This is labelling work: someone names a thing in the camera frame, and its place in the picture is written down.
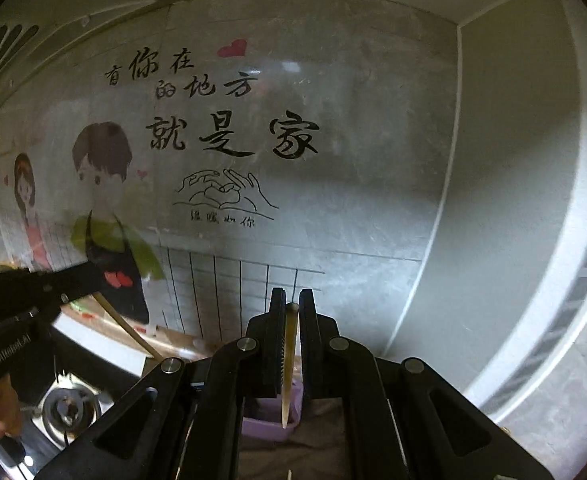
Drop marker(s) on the purple utensil holder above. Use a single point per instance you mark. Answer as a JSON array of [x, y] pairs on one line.
[[261, 427]]

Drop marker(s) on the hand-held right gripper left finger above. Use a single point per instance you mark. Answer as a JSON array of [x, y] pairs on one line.
[[276, 345]]

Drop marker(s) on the person's left hand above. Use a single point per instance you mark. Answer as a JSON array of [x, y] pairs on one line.
[[3, 405]]

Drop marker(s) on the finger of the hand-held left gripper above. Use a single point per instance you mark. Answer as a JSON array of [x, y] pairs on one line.
[[76, 280]]

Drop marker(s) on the cartoon couple wall poster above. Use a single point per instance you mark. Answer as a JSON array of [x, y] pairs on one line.
[[223, 185]]

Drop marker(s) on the steel gas burner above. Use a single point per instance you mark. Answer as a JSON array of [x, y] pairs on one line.
[[71, 410]]

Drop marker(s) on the grey range hood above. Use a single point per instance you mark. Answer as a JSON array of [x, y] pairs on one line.
[[73, 35]]

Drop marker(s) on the black glass gas stove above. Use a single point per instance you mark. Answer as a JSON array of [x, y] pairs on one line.
[[98, 360]]

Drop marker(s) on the brown cloth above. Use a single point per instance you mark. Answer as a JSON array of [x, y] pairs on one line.
[[293, 460]]

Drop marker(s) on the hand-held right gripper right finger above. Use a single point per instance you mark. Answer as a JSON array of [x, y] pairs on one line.
[[307, 345]]

